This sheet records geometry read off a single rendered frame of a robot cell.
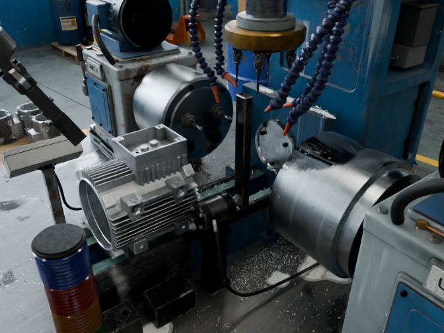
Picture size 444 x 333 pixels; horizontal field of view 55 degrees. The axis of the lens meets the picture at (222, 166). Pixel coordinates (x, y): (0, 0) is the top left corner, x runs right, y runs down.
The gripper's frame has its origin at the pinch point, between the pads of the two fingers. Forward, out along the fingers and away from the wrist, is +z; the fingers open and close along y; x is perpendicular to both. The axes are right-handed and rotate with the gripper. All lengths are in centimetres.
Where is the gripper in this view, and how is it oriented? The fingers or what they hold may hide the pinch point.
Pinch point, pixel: (65, 125)
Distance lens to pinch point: 87.6
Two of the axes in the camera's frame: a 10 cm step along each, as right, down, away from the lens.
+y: -6.0, -4.0, 6.9
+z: 4.0, 6.0, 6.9
